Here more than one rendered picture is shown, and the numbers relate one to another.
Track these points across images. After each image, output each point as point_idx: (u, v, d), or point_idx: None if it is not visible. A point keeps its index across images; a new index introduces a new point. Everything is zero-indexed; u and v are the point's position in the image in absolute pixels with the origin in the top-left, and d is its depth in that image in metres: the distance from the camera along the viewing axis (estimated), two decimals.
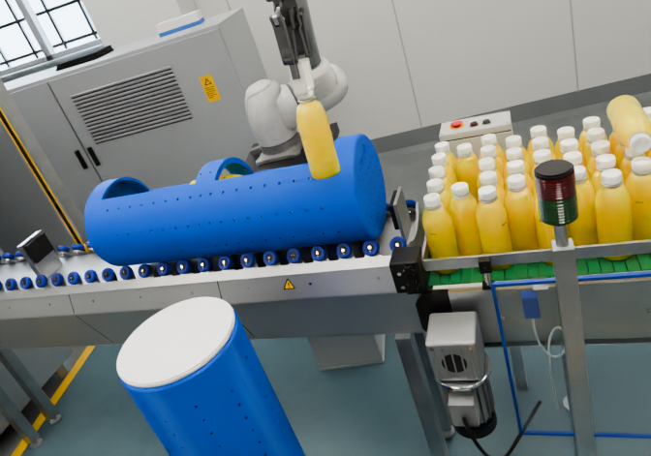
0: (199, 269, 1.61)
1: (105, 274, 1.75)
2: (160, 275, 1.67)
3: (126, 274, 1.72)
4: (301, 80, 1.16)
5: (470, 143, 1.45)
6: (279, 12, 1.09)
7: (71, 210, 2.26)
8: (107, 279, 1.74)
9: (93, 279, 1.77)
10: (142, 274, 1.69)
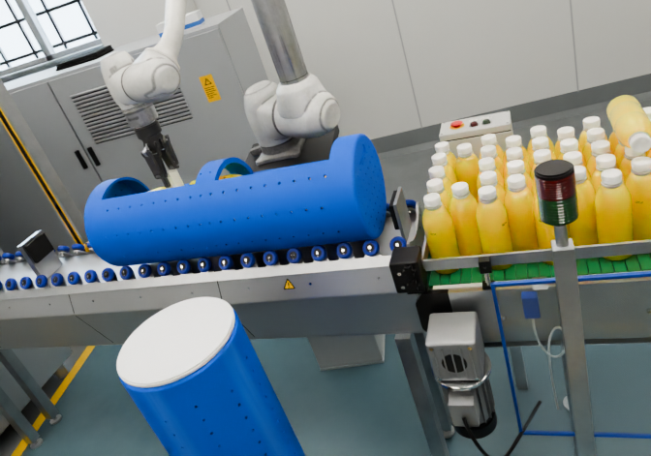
0: (199, 269, 1.61)
1: (105, 274, 1.75)
2: (160, 275, 1.67)
3: (126, 274, 1.72)
4: (171, 187, 1.66)
5: (470, 143, 1.45)
6: (147, 147, 1.59)
7: (71, 210, 2.26)
8: (107, 279, 1.74)
9: (93, 279, 1.77)
10: (142, 274, 1.69)
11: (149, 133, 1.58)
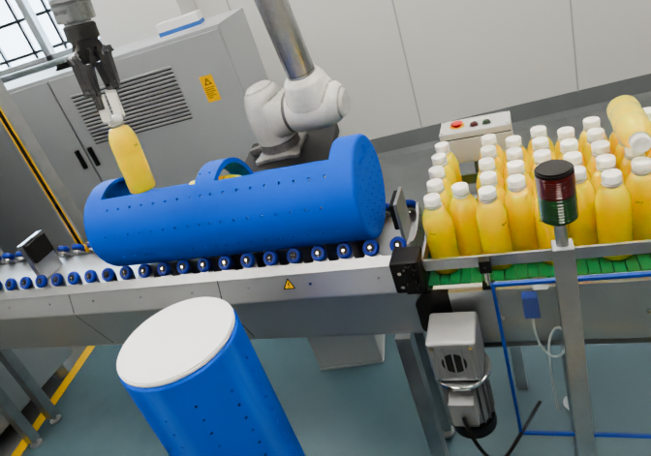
0: (200, 269, 1.61)
1: (105, 274, 1.75)
2: (161, 275, 1.67)
3: (126, 274, 1.72)
4: (106, 110, 1.32)
5: (120, 113, 1.35)
6: (76, 53, 1.24)
7: (71, 210, 2.26)
8: (107, 279, 1.74)
9: (93, 279, 1.77)
10: (142, 274, 1.69)
11: (80, 34, 1.23)
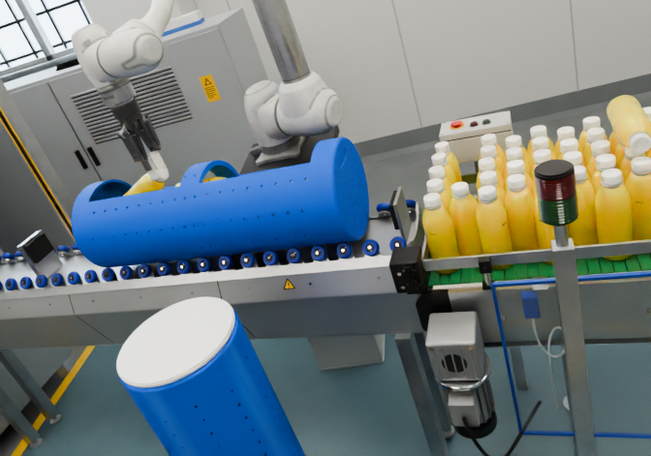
0: (207, 263, 1.60)
1: (105, 274, 1.75)
2: (168, 265, 1.66)
3: (124, 269, 1.72)
4: (153, 170, 1.57)
5: (169, 175, 1.61)
6: (124, 128, 1.49)
7: (71, 210, 2.26)
8: (108, 279, 1.74)
9: (93, 279, 1.77)
10: (144, 267, 1.69)
11: (127, 112, 1.48)
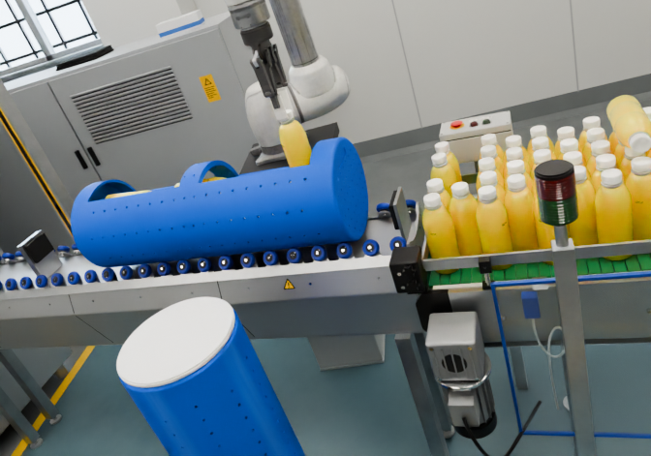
0: (207, 262, 1.60)
1: (105, 274, 1.75)
2: (168, 264, 1.66)
3: (123, 269, 1.72)
4: (282, 108, 1.36)
5: None
6: (258, 55, 1.27)
7: (71, 210, 2.26)
8: (108, 279, 1.74)
9: (93, 279, 1.77)
10: (144, 267, 1.69)
11: (262, 36, 1.26)
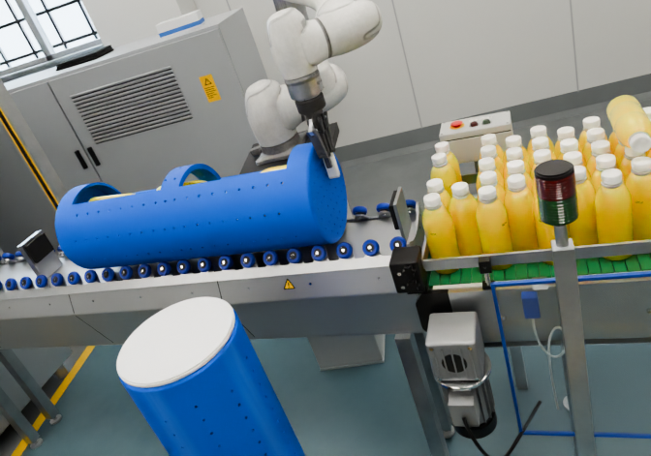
0: (197, 264, 1.62)
1: (106, 274, 1.75)
2: (157, 271, 1.67)
3: (124, 276, 1.72)
4: None
5: None
6: None
7: None
8: (105, 269, 1.75)
9: (93, 279, 1.77)
10: (140, 273, 1.70)
11: None
